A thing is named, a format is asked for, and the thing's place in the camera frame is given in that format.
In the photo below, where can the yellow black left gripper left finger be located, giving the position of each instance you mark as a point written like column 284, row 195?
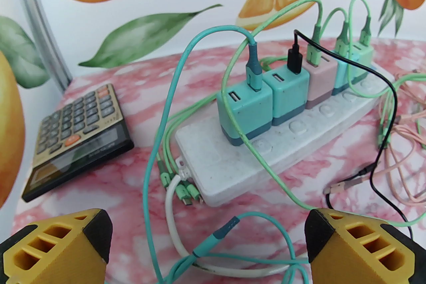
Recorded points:
column 50, row 252

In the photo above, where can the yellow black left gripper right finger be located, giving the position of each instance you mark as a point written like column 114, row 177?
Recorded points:
column 366, row 256

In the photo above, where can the white power strip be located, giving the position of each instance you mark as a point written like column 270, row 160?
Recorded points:
column 226, row 172

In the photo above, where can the teal USB wall charger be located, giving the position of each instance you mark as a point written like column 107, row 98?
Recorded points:
column 246, row 116
column 289, row 99

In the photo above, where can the light blue USB wall charger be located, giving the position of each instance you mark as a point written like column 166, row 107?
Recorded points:
column 342, row 79

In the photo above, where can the pink USB wall charger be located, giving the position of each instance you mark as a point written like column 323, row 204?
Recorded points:
column 321, row 83

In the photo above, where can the mint green USB wall charger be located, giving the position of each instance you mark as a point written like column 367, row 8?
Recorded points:
column 364, row 56

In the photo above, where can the black gold calculator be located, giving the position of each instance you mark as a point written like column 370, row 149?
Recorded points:
column 80, row 136

